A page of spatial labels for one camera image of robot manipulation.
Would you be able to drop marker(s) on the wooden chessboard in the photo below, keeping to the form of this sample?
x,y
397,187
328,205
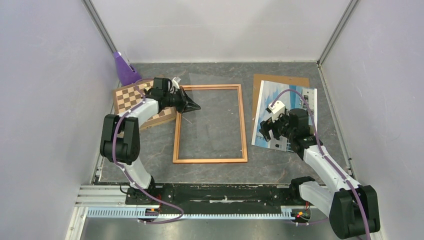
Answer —
x,y
126,97

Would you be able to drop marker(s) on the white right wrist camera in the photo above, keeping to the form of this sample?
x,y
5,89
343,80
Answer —
x,y
276,110

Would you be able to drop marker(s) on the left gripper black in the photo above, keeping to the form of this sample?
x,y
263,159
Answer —
x,y
185,101

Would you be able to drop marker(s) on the building and sky photo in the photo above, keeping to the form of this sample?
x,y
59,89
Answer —
x,y
268,91

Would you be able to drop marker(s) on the brown cardboard backing board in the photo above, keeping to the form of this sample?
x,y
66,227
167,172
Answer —
x,y
257,78

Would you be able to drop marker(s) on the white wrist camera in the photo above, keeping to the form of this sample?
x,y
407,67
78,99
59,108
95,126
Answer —
x,y
276,110
175,83

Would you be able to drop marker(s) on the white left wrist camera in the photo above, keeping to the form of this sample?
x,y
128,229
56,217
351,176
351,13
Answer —
x,y
175,83

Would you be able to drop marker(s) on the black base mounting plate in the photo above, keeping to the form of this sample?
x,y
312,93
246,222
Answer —
x,y
216,199

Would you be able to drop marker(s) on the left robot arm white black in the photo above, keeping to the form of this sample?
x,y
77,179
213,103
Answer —
x,y
120,138

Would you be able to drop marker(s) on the aluminium rail frame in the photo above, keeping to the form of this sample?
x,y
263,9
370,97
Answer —
x,y
108,201

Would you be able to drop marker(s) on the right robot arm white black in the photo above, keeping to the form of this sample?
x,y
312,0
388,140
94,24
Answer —
x,y
352,208

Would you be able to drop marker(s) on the wooden picture frame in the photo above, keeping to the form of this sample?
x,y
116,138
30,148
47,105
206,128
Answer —
x,y
178,121

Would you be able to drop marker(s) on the purple plastic cone object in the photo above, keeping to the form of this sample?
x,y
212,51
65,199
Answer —
x,y
126,72

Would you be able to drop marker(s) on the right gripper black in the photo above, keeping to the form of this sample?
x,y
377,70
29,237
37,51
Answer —
x,y
266,126

